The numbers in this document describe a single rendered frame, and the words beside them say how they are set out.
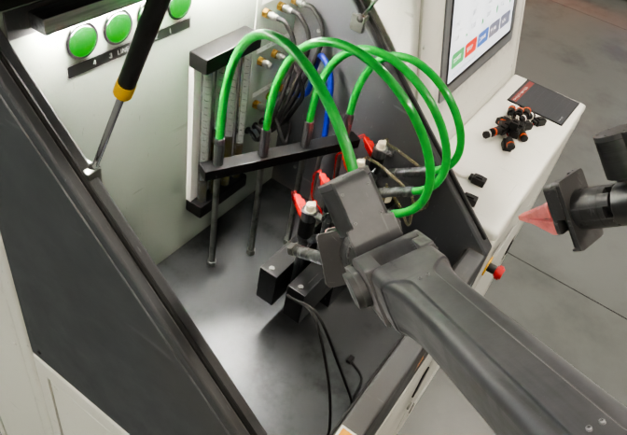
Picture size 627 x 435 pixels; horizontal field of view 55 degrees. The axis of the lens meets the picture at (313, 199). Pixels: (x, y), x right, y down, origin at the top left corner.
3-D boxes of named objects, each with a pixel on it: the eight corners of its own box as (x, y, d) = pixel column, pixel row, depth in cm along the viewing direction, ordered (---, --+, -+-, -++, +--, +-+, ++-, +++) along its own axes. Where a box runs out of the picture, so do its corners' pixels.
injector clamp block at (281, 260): (293, 346, 115) (305, 295, 105) (252, 317, 118) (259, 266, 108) (381, 248, 138) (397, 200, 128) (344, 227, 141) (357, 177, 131)
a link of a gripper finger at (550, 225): (522, 179, 93) (578, 169, 86) (537, 222, 94) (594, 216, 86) (497, 195, 89) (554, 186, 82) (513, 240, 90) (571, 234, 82)
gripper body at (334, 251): (313, 233, 73) (323, 239, 66) (395, 215, 74) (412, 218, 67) (325, 286, 73) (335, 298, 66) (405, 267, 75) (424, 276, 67)
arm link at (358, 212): (363, 315, 55) (448, 273, 55) (312, 197, 54) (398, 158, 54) (341, 290, 66) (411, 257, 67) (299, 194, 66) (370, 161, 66)
